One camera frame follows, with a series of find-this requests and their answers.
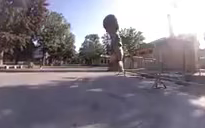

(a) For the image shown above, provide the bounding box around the small distant building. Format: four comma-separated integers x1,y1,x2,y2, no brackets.
91,54,111,66

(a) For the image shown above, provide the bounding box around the tall dark sculpture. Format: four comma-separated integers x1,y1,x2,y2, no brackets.
102,13,126,76

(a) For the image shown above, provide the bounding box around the grey asphalt ground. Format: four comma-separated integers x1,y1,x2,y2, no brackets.
0,68,205,128

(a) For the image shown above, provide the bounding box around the long low kerb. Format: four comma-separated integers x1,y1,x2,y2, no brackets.
0,66,110,74

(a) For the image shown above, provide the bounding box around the row of large trees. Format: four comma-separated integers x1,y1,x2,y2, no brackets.
0,0,148,66

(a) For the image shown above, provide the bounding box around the metal barrier fence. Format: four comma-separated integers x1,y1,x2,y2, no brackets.
151,49,205,90

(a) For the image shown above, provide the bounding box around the brown brick building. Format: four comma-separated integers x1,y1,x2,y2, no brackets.
136,33,201,73

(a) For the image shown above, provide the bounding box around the tall chimney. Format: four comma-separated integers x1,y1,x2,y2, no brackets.
166,13,175,38

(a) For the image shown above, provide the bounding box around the pale bench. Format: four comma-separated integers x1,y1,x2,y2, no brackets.
0,62,28,71

